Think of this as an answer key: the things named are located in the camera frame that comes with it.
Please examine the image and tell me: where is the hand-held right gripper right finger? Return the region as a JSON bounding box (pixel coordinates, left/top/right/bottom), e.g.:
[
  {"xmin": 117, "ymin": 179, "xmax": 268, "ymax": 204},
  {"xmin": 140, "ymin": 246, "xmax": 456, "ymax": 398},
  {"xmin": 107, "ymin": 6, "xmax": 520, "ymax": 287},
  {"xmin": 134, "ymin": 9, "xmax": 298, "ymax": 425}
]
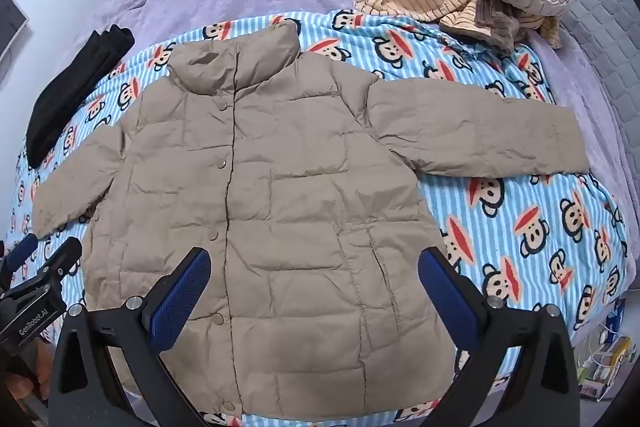
[{"xmin": 417, "ymin": 247, "xmax": 583, "ymax": 427}]

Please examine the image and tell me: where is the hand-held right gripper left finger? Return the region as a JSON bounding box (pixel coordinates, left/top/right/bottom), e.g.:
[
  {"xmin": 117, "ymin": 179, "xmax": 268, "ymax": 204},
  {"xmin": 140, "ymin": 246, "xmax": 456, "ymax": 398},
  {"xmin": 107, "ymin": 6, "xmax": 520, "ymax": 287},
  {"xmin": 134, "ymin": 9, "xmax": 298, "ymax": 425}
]
[{"xmin": 47, "ymin": 247, "xmax": 211, "ymax": 427}]

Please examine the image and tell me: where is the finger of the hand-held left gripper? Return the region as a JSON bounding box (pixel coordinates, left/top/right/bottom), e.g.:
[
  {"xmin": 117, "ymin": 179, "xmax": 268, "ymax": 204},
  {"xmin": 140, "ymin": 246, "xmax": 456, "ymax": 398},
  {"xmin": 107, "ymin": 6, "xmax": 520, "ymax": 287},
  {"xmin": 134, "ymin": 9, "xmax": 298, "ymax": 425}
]
[
  {"xmin": 29, "ymin": 236, "xmax": 84, "ymax": 290},
  {"xmin": 0, "ymin": 234, "xmax": 39, "ymax": 281}
]

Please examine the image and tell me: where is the beige puffer jacket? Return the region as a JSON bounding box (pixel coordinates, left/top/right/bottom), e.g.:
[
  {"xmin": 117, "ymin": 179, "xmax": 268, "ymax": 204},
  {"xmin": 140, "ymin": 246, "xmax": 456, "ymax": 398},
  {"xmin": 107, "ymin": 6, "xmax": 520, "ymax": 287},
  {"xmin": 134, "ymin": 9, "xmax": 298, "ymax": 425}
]
[{"xmin": 31, "ymin": 26, "xmax": 591, "ymax": 423}]

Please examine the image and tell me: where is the person's left hand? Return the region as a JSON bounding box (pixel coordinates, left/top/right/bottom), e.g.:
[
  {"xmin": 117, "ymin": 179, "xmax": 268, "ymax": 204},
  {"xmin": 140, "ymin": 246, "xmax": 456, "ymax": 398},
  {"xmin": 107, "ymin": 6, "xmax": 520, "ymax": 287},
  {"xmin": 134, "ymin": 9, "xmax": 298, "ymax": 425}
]
[{"xmin": 0, "ymin": 346, "xmax": 55, "ymax": 414}]

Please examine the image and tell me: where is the blue striped printed blanket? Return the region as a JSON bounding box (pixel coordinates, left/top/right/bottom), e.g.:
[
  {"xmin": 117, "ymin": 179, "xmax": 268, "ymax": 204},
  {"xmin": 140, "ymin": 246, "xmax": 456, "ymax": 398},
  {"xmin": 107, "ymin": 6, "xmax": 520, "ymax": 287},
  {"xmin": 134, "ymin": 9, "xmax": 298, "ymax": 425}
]
[{"xmin": 12, "ymin": 9, "xmax": 628, "ymax": 427}]

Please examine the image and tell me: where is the black folded garment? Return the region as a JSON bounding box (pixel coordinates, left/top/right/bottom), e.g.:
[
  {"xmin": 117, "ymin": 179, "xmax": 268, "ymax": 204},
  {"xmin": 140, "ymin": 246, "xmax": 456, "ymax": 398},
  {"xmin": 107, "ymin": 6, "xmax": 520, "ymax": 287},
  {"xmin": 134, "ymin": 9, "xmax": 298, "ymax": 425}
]
[{"xmin": 25, "ymin": 24, "xmax": 136, "ymax": 168}]

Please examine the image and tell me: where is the blue box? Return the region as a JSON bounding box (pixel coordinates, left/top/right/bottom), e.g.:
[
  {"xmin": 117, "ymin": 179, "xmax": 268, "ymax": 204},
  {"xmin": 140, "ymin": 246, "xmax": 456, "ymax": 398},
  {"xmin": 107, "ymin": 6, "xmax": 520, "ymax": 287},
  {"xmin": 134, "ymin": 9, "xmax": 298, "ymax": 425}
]
[{"xmin": 602, "ymin": 299, "xmax": 628, "ymax": 333}]

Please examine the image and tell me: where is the white-framed monitor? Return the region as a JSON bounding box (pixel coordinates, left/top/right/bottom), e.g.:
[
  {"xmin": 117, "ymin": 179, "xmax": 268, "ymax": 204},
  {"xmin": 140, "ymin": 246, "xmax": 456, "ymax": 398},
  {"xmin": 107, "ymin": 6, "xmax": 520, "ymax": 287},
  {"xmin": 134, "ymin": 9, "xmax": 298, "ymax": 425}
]
[{"xmin": 0, "ymin": 0, "xmax": 29, "ymax": 58}]

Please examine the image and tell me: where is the white cable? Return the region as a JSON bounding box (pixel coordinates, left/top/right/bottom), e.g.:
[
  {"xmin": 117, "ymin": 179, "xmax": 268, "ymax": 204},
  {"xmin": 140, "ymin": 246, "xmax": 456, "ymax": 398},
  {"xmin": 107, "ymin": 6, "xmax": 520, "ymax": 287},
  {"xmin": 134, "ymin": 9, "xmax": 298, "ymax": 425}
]
[{"xmin": 577, "ymin": 327, "xmax": 626, "ymax": 383}]

